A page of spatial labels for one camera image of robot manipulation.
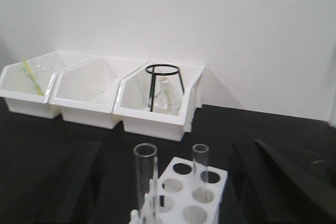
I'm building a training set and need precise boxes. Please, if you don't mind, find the white storage bin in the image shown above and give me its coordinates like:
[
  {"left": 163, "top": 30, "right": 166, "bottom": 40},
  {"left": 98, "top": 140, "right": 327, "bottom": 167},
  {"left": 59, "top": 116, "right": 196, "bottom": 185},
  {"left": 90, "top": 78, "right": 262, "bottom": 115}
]
[
  {"left": 113, "top": 61, "right": 205, "bottom": 141},
  {"left": 50, "top": 56, "right": 149, "bottom": 129},
  {"left": 1, "top": 52, "right": 94, "bottom": 119}
]

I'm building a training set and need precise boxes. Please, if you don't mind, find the white left storage bin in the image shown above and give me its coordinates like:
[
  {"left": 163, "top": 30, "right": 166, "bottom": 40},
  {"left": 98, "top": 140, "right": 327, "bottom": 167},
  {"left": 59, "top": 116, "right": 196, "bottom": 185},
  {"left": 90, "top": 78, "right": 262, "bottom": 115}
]
[{"left": 1, "top": 52, "right": 94, "bottom": 119}]

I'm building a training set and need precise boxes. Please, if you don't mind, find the yellow plastic straw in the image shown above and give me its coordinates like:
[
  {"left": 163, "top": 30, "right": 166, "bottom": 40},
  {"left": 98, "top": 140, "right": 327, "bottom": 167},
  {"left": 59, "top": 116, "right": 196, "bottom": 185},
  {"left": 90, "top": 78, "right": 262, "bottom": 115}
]
[{"left": 22, "top": 58, "right": 45, "bottom": 95}]

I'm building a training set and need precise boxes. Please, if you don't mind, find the black wire tripod stand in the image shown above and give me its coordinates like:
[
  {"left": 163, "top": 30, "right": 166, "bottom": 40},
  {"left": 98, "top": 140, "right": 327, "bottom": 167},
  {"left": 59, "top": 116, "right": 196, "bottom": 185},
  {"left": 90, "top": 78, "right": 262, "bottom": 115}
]
[{"left": 145, "top": 63, "right": 185, "bottom": 112}]

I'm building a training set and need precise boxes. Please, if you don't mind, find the green striped straw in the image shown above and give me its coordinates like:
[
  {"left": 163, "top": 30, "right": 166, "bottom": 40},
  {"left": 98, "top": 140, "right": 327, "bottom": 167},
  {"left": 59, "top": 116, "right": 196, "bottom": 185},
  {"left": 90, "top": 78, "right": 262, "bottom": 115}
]
[{"left": 23, "top": 67, "right": 44, "bottom": 95}]

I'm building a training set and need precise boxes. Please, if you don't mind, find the white right storage bin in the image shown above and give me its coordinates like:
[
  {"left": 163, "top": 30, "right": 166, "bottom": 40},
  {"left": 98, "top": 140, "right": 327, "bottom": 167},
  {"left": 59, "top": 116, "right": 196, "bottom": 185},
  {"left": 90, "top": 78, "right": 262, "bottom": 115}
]
[{"left": 113, "top": 61, "right": 205, "bottom": 141}]

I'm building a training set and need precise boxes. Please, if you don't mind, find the white middle storage bin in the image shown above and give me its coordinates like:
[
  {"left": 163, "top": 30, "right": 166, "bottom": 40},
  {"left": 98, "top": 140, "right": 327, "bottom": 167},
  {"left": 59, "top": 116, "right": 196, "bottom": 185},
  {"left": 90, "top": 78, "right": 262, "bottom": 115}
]
[{"left": 50, "top": 56, "right": 149, "bottom": 129}]

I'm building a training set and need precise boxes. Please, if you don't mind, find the small clear test tube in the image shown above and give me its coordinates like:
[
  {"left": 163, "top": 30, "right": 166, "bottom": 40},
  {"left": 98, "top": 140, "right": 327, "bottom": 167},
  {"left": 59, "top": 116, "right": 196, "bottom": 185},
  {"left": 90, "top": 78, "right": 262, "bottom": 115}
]
[{"left": 192, "top": 143, "right": 209, "bottom": 197}]

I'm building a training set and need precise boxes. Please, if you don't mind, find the white test tube rack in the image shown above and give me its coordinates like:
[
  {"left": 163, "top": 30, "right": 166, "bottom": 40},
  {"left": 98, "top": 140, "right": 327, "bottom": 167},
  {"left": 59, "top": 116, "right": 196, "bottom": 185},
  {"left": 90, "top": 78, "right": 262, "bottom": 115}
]
[{"left": 130, "top": 156, "right": 228, "bottom": 224}]

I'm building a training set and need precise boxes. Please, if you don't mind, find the large clear test tube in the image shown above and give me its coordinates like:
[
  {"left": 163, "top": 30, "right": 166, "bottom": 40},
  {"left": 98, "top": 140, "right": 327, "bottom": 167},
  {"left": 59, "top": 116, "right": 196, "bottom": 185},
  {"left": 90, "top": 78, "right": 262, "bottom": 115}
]
[{"left": 133, "top": 143, "right": 159, "bottom": 223}]

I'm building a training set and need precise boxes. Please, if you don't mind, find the clear glass dish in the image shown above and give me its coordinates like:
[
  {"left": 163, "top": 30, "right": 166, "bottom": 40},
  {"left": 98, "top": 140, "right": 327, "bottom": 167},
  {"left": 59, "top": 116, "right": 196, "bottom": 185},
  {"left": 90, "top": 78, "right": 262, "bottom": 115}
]
[{"left": 28, "top": 64, "right": 54, "bottom": 74}]

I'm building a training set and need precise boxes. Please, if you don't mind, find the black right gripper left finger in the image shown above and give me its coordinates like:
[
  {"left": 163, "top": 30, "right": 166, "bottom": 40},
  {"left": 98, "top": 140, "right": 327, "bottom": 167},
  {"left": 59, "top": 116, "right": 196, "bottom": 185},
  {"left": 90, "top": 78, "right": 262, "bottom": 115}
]
[{"left": 35, "top": 142, "right": 103, "bottom": 223}]

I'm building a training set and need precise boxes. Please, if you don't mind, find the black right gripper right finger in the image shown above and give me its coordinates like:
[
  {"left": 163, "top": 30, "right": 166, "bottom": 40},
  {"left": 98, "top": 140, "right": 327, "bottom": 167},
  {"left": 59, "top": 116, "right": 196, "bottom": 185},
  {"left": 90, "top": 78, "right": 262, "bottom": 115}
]
[{"left": 228, "top": 140, "right": 335, "bottom": 223}]

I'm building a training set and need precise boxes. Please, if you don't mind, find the clear glass flask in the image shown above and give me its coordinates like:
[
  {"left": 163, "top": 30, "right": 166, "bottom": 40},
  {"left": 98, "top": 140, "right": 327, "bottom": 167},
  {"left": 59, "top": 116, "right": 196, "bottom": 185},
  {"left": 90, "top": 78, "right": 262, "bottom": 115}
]
[{"left": 153, "top": 80, "right": 181, "bottom": 115}]

